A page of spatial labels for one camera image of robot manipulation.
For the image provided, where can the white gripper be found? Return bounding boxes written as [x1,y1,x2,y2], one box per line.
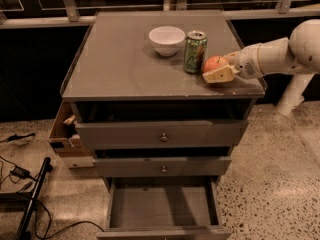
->
[203,43,263,84]

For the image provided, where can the red apple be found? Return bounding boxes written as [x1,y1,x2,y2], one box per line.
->
[202,56,228,73]

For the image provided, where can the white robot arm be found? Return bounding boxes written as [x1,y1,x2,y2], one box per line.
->
[202,19,320,115]

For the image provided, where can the top grey drawer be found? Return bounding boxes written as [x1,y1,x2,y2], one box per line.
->
[76,120,248,150]

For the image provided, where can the grey drawer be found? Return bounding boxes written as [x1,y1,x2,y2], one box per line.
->
[93,157,231,178]
[76,120,248,150]
[97,176,232,240]

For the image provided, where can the grey drawer cabinet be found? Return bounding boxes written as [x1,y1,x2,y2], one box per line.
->
[59,9,268,240]

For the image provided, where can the middle grey drawer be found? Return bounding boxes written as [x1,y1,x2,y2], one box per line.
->
[93,157,231,178]

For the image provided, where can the bottom grey drawer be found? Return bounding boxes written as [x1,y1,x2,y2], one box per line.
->
[97,176,232,240]

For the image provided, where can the green soda can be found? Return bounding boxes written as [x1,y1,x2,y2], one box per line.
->
[184,30,207,74]

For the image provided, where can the white ceramic bowl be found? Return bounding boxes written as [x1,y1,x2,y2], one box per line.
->
[149,26,185,57]

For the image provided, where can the cardboard box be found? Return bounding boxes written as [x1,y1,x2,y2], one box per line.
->
[48,102,93,169]

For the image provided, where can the metal railing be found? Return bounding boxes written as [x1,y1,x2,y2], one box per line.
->
[0,0,319,27]

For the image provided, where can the black power adapter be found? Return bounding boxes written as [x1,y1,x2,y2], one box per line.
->
[10,167,30,179]

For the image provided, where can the black pole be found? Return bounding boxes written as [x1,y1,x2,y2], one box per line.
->
[14,157,52,240]

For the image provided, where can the black connector cable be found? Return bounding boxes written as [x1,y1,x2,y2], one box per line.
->
[0,132,36,144]

